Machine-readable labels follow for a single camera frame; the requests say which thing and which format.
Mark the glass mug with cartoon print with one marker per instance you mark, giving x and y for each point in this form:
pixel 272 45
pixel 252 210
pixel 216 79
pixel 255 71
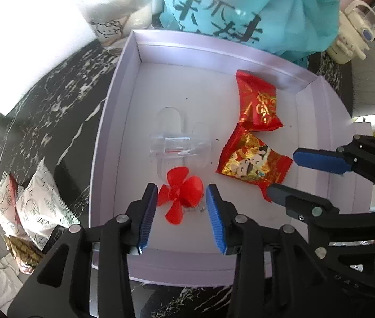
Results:
pixel 108 26

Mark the red gold figure snack packet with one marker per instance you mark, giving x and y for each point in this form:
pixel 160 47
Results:
pixel 250 159

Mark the white printed bread packet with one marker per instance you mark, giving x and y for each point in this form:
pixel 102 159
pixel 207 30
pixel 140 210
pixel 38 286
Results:
pixel 3 202
pixel 38 205

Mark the brown snack packet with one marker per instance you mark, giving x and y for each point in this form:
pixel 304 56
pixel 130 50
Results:
pixel 25 253

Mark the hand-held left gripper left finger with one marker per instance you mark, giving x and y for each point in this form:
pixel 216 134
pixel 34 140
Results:
pixel 149 218

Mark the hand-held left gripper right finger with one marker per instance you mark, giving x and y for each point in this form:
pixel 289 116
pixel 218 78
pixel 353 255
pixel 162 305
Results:
pixel 215 218

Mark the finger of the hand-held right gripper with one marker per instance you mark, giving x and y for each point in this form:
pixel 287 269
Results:
pixel 320 160
pixel 283 195

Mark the lilac cardboard box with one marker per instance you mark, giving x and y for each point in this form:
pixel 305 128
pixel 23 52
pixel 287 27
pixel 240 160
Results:
pixel 174 82

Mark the clear plastic hook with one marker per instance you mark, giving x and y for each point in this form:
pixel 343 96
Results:
pixel 174 135

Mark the red gold-print candy packet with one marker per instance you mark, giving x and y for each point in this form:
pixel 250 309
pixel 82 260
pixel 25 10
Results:
pixel 258 102

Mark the white foam board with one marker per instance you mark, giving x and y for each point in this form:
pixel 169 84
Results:
pixel 25 39

